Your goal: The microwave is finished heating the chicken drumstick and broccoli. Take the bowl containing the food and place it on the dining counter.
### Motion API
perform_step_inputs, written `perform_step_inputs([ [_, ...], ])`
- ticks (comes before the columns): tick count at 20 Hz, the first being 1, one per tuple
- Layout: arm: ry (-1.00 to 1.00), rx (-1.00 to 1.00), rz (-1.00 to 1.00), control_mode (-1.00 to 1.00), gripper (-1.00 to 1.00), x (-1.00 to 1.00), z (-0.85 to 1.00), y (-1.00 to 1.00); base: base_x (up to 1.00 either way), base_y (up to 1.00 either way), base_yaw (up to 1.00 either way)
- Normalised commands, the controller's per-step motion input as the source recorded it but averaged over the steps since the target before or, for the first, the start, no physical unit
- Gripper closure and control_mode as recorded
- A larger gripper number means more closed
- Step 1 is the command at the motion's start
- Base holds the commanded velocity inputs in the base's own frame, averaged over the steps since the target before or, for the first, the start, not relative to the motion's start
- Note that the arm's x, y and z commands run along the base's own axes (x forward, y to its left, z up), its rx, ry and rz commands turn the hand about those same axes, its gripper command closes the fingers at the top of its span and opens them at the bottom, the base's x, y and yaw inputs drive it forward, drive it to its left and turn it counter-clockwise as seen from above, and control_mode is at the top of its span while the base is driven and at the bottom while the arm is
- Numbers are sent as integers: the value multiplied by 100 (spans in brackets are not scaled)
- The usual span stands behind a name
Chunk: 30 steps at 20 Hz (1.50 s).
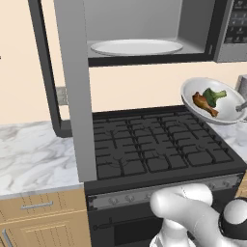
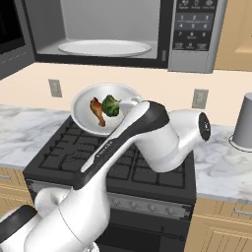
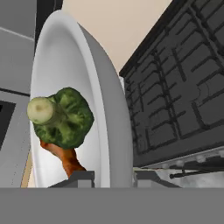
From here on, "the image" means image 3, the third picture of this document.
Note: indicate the grey microwave oven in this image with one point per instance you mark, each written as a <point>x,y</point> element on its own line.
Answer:
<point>14,163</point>

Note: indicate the white bowl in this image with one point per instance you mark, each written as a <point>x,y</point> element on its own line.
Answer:
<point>70,58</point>

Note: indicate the grey cupboard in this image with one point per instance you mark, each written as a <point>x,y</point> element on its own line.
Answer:
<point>14,58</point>

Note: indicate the silver oven front with knobs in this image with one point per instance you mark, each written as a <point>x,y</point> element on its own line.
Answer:
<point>201,180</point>

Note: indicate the black tall appliance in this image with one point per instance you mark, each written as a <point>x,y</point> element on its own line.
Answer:
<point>43,17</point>

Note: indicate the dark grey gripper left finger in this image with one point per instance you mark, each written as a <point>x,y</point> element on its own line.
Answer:
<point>82,178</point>

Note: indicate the green broccoli floret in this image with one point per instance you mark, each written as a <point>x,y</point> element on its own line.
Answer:
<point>70,119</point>

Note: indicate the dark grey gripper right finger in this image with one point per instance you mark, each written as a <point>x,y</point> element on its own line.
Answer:
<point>145,178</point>

